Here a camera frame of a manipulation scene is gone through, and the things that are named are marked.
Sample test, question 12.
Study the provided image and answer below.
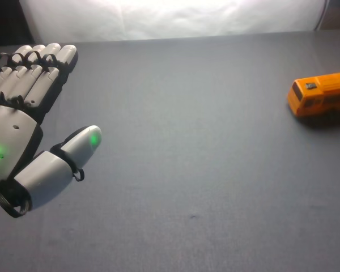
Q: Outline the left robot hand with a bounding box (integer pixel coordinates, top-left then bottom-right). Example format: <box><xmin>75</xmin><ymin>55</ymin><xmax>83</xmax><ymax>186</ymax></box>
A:
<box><xmin>0</xmin><ymin>42</ymin><xmax>103</xmax><ymax>212</ymax></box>

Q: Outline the orange plastic toy bus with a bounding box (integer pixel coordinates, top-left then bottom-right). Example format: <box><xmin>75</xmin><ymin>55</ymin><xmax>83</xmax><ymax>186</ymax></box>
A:
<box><xmin>286</xmin><ymin>70</ymin><xmax>340</xmax><ymax>120</ymax></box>

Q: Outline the white backdrop sheet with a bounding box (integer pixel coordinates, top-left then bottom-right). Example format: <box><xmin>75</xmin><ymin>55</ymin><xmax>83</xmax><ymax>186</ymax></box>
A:
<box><xmin>18</xmin><ymin>0</ymin><xmax>329</xmax><ymax>42</ymax></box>

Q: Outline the black ribbon cable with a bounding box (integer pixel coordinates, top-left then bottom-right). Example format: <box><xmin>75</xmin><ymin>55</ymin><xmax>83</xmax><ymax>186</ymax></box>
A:
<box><xmin>0</xmin><ymin>181</ymin><xmax>32</xmax><ymax>219</ymax></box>

